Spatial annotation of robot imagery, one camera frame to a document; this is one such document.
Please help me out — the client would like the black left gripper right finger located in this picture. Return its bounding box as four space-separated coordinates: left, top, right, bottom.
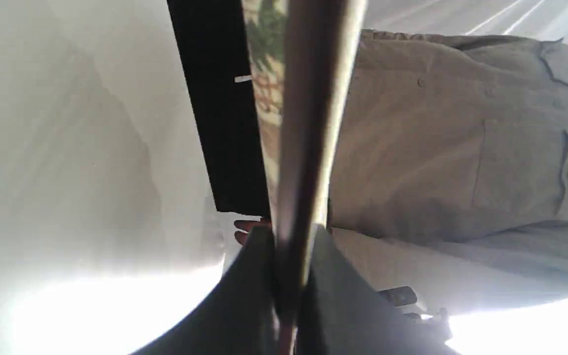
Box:
297 226 455 355

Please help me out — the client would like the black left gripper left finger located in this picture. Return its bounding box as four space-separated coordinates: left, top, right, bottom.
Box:
137 228 277 355

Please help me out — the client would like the folding paper fan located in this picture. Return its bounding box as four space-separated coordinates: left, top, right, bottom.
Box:
168 0 366 355

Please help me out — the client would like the white backdrop cloth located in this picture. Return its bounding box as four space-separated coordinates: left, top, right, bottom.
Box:
0 0 568 277

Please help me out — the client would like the person in beige shirt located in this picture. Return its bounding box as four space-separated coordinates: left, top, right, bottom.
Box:
329 30 568 313

